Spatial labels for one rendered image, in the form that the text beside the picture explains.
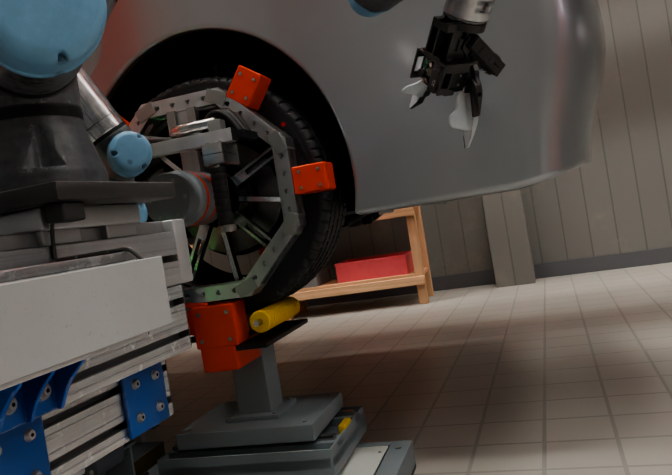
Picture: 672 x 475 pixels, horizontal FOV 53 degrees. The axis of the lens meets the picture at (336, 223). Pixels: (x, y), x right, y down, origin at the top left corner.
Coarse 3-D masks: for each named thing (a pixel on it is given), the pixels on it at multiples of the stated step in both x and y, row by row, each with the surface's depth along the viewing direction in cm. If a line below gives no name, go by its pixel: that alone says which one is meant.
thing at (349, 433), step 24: (360, 408) 202; (336, 432) 189; (360, 432) 197; (168, 456) 188; (192, 456) 186; (216, 456) 178; (240, 456) 176; (264, 456) 175; (288, 456) 173; (312, 456) 171; (336, 456) 173
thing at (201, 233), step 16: (208, 112) 185; (160, 128) 185; (160, 160) 198; (176, 160) 206; (256, 160) 180; (272, 160) 180; (144, 176) 193; (240, 176) 182; (240, 192) 183; (240, 208) 184; (208, 224) 185; (240, 224) 183; (256, 224) 182; (208, 240) 187; (224, 240) 184; (256, 240) 182; (192, 256) 187; (192, 272) 188; (208, 272) 200; (224, 272) 206; (240, 272) 185
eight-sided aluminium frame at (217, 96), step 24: (192, 96) 173; (216, 96) 171; (144, 120) 177; (264, 120) 170; (288, 144) 168; (288, 168) 167; (288, 192) 172; (288, 216) 167; (288, 240) 168; (264, 264) 172; (192, 288) 176; (216, 288) 174; (240, 288) 172
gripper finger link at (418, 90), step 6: (414, 84) 116; (420, 84) 116; (402, 90) 116; (408, 90) 117; (414, 90) 118; (420, 90) 119; (426, 90) 118; (414, 96) 121; (420, 96) 119; (426, 96) 120; (414, 102) 121; (420, 102) 121
